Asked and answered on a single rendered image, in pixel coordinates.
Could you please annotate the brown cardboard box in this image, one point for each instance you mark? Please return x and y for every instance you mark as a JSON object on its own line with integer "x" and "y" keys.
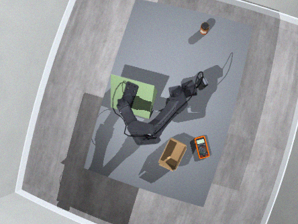
{"x": 172, "y": 153}

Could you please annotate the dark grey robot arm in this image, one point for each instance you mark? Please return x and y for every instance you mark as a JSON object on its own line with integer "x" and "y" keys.
{"x": 139, "y": 128}

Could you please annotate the orange digital multimeter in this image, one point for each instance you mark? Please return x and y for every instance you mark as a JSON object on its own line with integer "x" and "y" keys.
{"x": 202, "y": 148}

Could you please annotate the small jar with black lid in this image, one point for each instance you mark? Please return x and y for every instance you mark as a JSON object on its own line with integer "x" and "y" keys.
{"x": 204, "y": 28}

